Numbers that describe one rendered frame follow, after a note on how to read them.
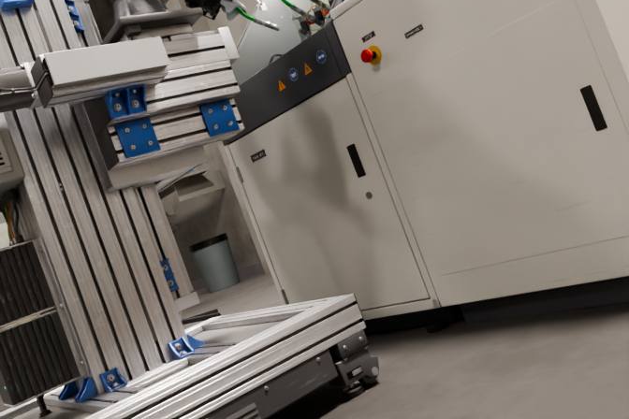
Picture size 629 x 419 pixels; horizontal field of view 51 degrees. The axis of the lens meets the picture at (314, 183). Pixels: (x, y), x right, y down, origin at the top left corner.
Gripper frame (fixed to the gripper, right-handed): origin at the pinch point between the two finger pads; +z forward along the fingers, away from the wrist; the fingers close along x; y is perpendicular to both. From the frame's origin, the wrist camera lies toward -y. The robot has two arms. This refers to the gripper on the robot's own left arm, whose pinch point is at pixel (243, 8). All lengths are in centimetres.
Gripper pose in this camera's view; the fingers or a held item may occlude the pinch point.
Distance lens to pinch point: 245.1
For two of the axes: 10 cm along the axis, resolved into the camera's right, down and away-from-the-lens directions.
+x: 0.2, -2.9, -9.6
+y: -4.2, 8.7, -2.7
